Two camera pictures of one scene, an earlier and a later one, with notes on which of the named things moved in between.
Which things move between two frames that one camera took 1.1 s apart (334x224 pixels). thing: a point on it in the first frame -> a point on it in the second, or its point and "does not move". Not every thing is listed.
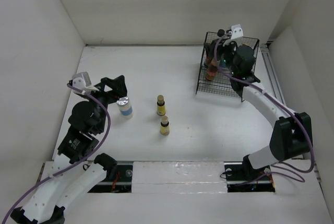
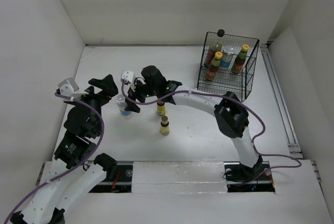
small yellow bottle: (160, 104) does not move
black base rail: (121, 181) does not move
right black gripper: (210, 47) -> (132, 95)
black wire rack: (214, 75) does not move
